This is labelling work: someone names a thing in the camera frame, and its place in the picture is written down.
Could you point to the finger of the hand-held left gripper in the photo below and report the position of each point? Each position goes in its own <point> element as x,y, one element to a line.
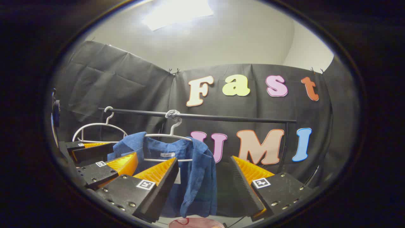
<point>95,174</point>
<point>95,154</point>

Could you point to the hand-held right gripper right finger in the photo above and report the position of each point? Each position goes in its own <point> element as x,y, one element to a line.
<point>245,190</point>

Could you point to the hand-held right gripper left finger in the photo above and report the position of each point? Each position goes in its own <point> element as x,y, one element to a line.
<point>159,193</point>

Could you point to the pink laundry hamper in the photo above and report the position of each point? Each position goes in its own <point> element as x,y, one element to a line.
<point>202,223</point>

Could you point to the white clothes hanger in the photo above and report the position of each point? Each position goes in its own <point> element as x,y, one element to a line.
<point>158,135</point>
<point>98,123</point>

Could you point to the black clothes rack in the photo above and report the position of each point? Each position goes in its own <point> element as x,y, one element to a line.
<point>221,117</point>

